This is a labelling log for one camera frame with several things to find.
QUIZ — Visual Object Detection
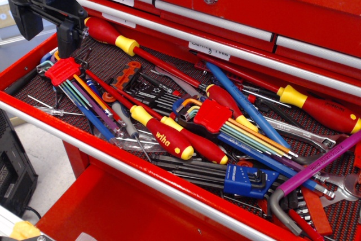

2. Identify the red yellow screwdriver short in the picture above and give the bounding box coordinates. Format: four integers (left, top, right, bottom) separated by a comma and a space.
205, 84, 258, 132

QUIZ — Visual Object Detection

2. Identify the open end chrome wrench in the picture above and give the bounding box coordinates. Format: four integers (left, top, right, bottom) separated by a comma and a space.
318, 172, 360, 207

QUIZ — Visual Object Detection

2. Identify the black device on floor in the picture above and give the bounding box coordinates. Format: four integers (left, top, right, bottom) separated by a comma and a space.
1, 110, 38, 217

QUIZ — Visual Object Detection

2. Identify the red hex key holder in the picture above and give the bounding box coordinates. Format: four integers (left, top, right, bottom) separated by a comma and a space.
193, 99, 232, 133
45, 57, 81, 87

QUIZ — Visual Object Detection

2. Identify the left purple Allen key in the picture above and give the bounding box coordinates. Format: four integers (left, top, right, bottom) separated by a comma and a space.
72, 82, 124, 137

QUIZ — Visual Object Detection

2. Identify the chrome adjustable wrench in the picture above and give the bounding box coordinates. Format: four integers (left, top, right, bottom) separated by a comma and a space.
265, 117, 336, 151

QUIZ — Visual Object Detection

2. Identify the loose blue Allen key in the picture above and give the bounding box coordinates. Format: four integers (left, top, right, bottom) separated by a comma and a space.
206, 62, 290, 148

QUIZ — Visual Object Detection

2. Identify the yellow cloth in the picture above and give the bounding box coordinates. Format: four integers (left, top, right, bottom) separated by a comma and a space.
10, 221, 41, 240

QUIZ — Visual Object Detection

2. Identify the red flat tool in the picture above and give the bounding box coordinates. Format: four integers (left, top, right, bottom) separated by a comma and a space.
301, 187, 333, 235

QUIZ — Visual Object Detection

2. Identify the blue hex key holder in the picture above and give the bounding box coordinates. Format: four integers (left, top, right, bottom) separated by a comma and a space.
223, 164, 279, 199

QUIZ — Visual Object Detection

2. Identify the white cutting tools label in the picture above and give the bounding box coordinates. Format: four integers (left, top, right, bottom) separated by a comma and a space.
188, 41, 231, 61

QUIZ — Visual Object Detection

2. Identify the centre red hex key holder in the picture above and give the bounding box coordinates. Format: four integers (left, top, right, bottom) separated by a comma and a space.
193, 99, 232, 133

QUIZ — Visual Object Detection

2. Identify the orange black folding key set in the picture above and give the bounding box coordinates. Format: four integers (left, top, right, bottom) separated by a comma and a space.
111, 61, 142, 89

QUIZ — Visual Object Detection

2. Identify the large red yellow screwdriver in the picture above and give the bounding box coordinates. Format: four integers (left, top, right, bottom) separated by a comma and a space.
85, 17, 206, 91

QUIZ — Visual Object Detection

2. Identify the red tool chest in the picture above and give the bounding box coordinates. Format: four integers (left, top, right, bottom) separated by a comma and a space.
1, 0, 360, 240

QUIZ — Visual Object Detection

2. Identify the left orange Allen key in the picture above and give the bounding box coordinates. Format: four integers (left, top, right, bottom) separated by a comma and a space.
54, 49, 113, 117

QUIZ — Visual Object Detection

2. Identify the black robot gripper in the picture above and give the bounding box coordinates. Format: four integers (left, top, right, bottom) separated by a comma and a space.
8, 0, 88, 59

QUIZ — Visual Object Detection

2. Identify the long blue Allen key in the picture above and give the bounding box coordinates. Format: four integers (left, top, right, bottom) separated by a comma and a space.
217, 133, 336, 199

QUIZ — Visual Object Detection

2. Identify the red yellow screwdriver right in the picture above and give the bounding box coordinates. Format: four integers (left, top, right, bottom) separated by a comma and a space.
190, 50, 360, 134

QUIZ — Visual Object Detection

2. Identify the wiha red yellow screwdriver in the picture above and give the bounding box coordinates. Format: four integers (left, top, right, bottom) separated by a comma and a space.
86, 69, 194, 160

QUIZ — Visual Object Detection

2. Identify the grey blue precision screwdriver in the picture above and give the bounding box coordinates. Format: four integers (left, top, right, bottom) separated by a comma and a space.
111, 102, 152, 162

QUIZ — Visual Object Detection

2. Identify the left blue Allen key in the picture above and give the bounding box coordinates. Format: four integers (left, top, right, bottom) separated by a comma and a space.
37, 60, 116, 144

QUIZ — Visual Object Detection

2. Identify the clear handle small screwdriver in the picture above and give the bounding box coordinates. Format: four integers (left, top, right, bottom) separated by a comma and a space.
36, 106, 83, 116

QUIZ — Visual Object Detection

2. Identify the violet Allen key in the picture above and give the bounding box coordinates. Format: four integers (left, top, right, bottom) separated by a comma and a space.
270, 131, 360, 236

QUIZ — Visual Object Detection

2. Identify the black torx key holder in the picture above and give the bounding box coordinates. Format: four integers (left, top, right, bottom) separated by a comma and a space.
124, 82, 179, 115

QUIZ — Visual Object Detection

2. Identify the left red hex key holder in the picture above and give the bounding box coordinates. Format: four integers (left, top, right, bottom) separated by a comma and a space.
45, 57, 81, 87

